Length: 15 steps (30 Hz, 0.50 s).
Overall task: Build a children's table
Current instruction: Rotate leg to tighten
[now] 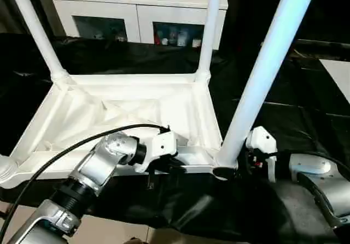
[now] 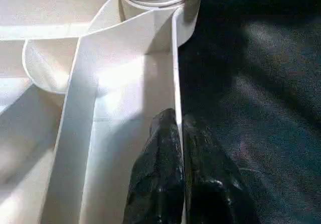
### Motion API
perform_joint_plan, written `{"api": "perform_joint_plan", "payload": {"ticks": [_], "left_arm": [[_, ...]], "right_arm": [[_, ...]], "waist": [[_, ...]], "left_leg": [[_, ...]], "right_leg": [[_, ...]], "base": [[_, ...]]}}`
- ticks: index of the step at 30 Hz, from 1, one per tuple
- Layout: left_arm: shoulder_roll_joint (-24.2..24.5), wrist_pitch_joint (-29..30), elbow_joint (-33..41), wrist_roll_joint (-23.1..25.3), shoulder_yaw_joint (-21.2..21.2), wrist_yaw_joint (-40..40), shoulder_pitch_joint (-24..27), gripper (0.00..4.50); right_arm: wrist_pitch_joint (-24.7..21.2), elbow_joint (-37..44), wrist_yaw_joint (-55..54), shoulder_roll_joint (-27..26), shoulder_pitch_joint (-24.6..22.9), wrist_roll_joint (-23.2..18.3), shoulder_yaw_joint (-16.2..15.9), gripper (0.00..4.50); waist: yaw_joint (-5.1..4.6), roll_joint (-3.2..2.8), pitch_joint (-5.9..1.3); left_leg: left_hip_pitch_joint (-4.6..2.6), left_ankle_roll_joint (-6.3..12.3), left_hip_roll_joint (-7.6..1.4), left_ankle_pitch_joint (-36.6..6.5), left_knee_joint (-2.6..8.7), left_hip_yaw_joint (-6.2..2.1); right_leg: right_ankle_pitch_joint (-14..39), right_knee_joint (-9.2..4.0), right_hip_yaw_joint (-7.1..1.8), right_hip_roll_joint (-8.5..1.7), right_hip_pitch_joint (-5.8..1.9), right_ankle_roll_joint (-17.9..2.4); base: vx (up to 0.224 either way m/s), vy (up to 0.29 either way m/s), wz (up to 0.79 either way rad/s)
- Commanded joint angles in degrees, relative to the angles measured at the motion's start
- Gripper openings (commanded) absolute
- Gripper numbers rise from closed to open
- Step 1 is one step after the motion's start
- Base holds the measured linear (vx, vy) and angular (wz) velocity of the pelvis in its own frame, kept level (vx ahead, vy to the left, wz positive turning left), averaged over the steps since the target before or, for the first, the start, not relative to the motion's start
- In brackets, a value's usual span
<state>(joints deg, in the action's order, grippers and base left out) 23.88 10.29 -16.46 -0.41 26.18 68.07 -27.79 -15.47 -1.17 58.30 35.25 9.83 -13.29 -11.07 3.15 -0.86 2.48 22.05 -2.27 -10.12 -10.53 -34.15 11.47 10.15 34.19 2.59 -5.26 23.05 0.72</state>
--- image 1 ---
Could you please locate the white plastic table top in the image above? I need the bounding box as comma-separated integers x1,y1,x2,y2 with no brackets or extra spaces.
0,73,238,190

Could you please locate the white plastic table leg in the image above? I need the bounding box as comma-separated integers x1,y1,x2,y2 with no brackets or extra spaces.
195,0,224,82
215,0,319,173
7,0,69,82
0,155,21,186

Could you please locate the black mat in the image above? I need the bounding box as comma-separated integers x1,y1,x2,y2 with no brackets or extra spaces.
0,32,350,244

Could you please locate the white board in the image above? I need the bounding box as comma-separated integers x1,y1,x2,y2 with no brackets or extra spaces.
319,59,350,105

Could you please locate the black bar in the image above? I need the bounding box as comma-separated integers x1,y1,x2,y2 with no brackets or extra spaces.
295,38,350,47

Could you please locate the tall black cabinet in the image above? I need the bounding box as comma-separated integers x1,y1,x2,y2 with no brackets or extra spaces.
218,0,271,56

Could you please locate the white cabinet with glass doors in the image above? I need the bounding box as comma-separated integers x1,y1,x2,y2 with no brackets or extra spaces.
50,0,229,50

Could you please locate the grey curtain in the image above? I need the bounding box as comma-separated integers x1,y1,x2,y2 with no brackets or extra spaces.
0,0,65,36

